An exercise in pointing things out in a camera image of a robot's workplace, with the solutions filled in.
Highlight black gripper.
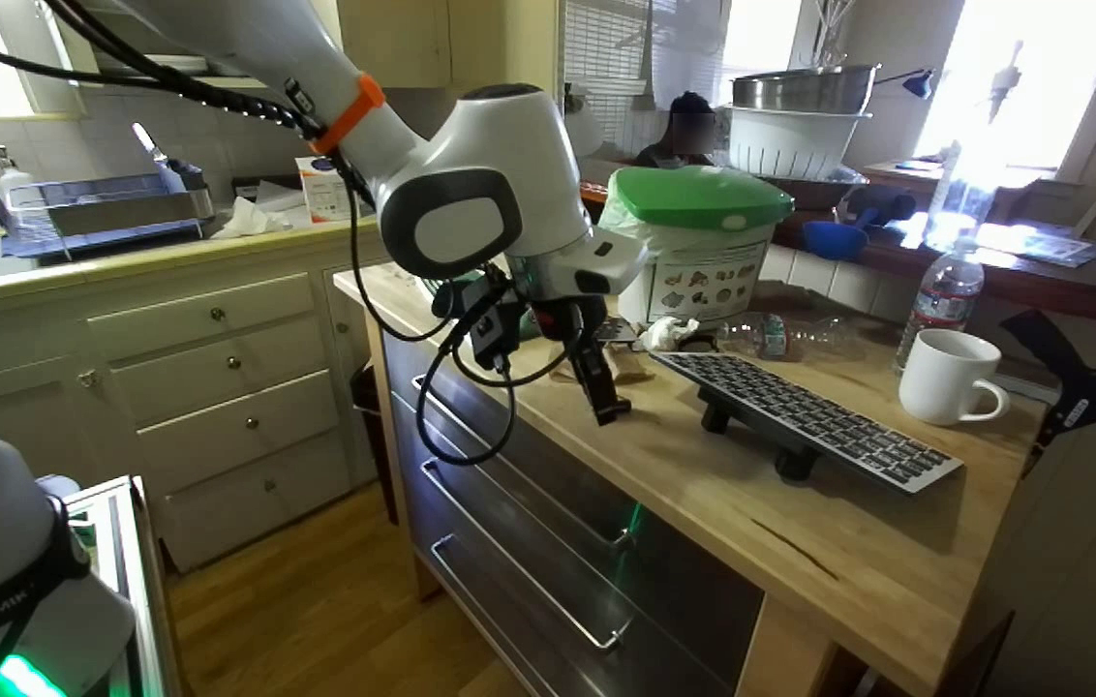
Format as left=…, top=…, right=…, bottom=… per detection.
left=532, top=291, right=635, bottom=425

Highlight white computer mouse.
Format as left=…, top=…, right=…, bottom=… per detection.
left=630, top=311, right=705, bottom=357

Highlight clear plastic bottle lying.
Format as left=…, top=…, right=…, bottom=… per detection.
left=712, top=306, right=834, bottom=363

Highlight steel table drawer unit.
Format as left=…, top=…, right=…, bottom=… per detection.
left=379, top=320, right=770, bottom=697

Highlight white bin with green lid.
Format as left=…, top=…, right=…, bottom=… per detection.
left=596, top=162, right=796, bottom=332

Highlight slim silver black keyboard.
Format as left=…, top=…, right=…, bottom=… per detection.
left=650, top=346, right=967, bottom=499

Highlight person in dark cap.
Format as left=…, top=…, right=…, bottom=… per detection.
left=630, top=88, right=719, bottom=172

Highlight blue bowl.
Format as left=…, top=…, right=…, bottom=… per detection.
left=801, top=212, right=870, bottom=264

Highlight white plastic basket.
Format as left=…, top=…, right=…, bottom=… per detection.
left=725, top=104, right=870, bottom=185

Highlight large metal pot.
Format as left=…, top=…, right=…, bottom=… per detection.
left=729, top=62, right=887, bottom=118

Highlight white ceramic mug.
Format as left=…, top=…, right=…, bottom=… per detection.
left=894, top=327, right=1009, bottom=429

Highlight clear upright water bottle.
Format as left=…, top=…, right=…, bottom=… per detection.
left=906, top=178, right=992, bottom=367

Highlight white crumpled plastic bag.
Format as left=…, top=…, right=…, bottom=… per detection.
left=214, top=178, right=319, bottom=246

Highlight cream cabinet with drawers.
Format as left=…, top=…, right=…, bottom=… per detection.
left=0, top=235, right=397, bottom=573

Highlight blue white papers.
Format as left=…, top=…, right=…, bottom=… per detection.
left=887, top=207, right=1096, bottom=273

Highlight dark blue dish rack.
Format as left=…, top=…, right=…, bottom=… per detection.
left=0, top=151, right=224, bottom=268

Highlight clear soap dispenser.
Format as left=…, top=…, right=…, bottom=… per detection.
left=0, top=138, right=44, bottom=226

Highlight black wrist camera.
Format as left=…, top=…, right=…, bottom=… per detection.
left=432, top=273, right=537, bottom=380

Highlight black camera stand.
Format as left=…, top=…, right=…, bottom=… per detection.
left=1000, top=306, right=1096, bottom=457

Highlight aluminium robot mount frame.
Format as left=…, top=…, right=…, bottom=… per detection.
left=57, top=471, right=183, bottom=697

